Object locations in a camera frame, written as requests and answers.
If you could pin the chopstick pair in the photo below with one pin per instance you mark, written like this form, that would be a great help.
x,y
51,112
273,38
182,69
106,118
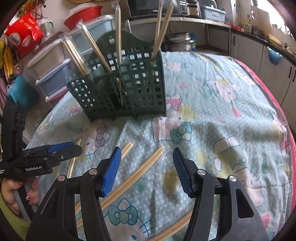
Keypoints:
x,y
161,28
173,229
132,179
76,56
72,162
94,46
117,11

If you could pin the white kitchen cabinets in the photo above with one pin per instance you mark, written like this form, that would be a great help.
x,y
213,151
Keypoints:
x,y
280,80

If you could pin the plastic drawer tower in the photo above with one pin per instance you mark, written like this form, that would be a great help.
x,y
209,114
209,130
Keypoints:
x,y
49,68
97,28

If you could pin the green plastic utensil basket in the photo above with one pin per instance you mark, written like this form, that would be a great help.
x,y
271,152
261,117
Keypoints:
x,y
134,87

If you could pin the red plastic basin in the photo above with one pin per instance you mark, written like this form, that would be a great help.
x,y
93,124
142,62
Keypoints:
x,y
83,15

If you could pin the blue hanging bin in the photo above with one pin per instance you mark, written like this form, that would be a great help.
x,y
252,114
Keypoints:
x,y
274,57

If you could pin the right plastic drawer tower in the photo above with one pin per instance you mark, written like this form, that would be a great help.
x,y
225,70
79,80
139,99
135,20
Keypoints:
x,y
97,28

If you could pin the left hand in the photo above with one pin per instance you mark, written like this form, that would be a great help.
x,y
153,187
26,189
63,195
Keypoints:
x,y
9,185

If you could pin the stacked steel pots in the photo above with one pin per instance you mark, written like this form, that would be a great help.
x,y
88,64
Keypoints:
x,y
181,42

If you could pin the black microwave oven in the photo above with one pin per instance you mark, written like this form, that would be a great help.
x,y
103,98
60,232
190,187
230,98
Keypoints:
x,y
141,8

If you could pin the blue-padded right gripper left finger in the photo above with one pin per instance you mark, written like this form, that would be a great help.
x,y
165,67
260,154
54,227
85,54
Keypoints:
x,y
55,218

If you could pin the red plastic bag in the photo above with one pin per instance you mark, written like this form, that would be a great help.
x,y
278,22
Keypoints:
x,y
24,34

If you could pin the left plastic drawer tower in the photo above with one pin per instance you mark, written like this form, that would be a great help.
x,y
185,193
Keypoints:
x,y
49,68

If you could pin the metal shelf rack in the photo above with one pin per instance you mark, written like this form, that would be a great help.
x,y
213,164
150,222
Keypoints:
x,y
210,36

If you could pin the blue plastic tray box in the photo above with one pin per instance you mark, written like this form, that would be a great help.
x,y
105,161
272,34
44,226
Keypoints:
x,y
214,14

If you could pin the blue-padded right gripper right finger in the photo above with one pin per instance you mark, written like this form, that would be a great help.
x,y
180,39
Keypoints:
x,y
238,216

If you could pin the Hello Kitty tablecloth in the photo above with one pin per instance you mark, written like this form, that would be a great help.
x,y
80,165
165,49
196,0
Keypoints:
x,y
219,114

